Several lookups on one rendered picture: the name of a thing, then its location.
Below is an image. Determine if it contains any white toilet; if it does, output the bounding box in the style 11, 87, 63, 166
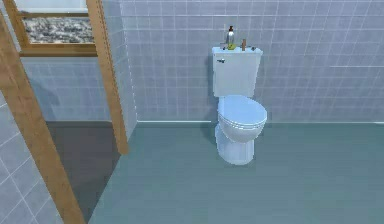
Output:
210, 45, 269, 166

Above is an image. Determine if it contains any grey soap dispenser bottle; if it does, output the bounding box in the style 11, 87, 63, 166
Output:
226, 24, 236, 47

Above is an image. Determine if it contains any wooden framed window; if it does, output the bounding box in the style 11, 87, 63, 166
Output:
3, 0, 100, 57

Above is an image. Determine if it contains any wooden door frame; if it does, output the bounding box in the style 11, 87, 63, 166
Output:
0, 0, 130, 224

